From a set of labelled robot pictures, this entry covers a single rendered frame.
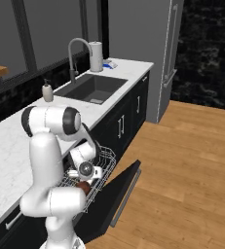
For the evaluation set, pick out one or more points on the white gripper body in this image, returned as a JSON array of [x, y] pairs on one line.
[[73, 173]]

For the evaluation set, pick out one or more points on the dark framed window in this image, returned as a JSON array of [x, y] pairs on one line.
[[52, 32]]

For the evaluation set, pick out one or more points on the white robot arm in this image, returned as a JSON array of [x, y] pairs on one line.
[[44, 162]]

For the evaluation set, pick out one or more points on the wide black cupboard door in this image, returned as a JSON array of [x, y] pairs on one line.
[[109, 129]]

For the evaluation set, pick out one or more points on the black drawer front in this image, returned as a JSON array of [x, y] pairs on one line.
[[7, 231]]

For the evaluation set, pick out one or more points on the blue and white sponge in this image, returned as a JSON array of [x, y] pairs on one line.
[[110, 64]]

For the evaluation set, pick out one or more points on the dark grey sink basin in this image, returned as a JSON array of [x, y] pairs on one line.
[[91, 87]]

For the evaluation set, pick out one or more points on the black dishwasher door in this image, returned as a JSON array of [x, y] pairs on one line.
[[114, 197]]

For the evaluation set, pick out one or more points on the white soap dispenser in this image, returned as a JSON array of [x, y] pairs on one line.
[[47, 92]]

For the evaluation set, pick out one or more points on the grey fridge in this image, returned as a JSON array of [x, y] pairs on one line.
[[140, 48]]

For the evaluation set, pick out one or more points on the grey curved tap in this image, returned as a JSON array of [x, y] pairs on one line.
[[72, 64]]

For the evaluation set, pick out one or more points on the white kettle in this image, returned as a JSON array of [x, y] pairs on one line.
[[96, 56]]

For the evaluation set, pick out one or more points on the brown bowl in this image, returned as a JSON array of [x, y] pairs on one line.
[[83, 187]]

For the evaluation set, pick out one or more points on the narrow black cupboard door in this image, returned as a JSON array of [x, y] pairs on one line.
[[127, 123]]

